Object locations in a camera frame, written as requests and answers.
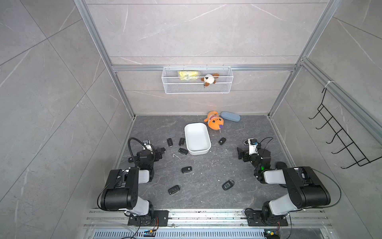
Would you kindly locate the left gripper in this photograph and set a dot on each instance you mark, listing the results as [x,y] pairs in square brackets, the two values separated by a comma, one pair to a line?
[156,153]

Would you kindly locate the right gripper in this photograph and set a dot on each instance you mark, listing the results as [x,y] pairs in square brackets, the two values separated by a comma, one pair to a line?
[244,154]

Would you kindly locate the white storage box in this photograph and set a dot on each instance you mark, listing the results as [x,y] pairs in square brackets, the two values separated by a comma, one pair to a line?
[197,138]

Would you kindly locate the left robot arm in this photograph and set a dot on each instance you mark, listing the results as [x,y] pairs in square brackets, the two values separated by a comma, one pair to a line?
[120,192]

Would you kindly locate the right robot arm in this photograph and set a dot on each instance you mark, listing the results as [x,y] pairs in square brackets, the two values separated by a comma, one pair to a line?
[304,188]

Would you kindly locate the black silver car key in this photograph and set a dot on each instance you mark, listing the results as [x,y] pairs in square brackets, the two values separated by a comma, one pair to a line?
[228,185]

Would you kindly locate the blue glasses case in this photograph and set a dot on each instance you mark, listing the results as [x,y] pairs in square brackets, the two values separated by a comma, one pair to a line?
[230,116]

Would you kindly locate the orange plush toy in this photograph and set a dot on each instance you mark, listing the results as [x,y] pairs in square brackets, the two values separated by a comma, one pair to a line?
[214,121]

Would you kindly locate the brown white plush dog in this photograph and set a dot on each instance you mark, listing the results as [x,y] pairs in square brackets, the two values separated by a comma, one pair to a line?
[210,79]

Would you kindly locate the yellow packet in basket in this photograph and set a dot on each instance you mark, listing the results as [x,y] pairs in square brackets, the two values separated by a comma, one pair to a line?
[188,75]

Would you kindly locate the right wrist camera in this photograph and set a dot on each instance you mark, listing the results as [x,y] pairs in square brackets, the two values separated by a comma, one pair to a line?
[253,144]

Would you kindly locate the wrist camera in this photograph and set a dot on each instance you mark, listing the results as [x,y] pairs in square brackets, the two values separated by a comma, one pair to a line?
[148,145]
[253,144]

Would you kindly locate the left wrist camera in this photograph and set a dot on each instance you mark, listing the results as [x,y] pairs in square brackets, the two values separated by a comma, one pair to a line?
[148,145]

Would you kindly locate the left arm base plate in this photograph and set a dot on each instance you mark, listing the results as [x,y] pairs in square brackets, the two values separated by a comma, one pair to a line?
[157,218]

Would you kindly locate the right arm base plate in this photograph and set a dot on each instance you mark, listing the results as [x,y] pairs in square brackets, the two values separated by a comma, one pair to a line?
[262,218]

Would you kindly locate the white wire wall basket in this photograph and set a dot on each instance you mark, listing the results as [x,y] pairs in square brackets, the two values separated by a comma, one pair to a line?
[173,85]

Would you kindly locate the aluminium mounting rail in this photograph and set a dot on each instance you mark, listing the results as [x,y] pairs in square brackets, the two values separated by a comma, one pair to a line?
[210,218]

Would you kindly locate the black wall hook rack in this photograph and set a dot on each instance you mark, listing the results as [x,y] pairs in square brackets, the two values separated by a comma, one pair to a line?
[340,134]

